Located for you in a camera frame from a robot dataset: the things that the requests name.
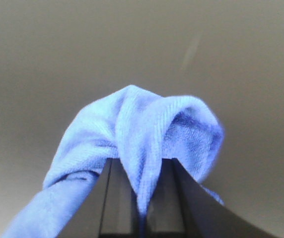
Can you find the blue microfiber cloth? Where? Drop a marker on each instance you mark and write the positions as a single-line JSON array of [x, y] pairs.
[[134, 125]]

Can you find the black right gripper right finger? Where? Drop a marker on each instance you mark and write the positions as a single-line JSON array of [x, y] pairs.
[[181, 208]]

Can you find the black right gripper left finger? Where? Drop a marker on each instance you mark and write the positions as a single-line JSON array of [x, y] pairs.
[[109, 211]]

